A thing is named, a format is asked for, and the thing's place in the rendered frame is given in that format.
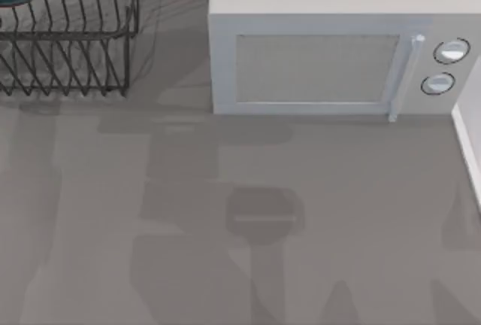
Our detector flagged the microwave oven door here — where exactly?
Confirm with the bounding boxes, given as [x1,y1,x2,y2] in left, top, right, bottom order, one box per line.
[210,14,433,116]

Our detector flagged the small microwave knob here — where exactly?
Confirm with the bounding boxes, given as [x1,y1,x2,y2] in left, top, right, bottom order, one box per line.
[419,71,457,96]

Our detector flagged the large microwave knob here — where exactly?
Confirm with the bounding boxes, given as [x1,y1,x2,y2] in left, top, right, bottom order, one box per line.
[432,37,472,65]

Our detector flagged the dark wire dish rack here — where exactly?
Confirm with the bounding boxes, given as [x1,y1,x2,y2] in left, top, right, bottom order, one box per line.
[0,0,143,98]

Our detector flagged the pale microwave door handle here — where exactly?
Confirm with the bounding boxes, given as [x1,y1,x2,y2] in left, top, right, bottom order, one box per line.
[388,33,427,123]

